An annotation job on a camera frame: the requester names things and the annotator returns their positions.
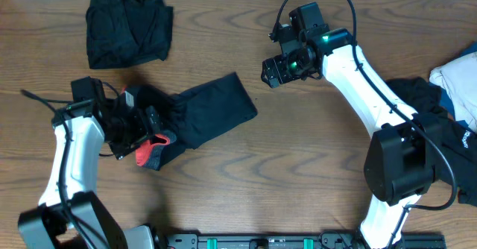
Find black leggings with orange waistband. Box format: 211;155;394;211
123;73;258;171

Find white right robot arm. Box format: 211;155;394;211
262;2;446;248

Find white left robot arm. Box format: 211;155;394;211
18;77;162;248

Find folded black shirt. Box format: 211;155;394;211
86;0;174;69

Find blue garment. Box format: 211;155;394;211
428;42;477;130

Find beige garment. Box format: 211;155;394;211
429;51;477;133

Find black garment with white logo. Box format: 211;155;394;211
386;78;476;206

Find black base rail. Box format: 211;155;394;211
165;231;446;249

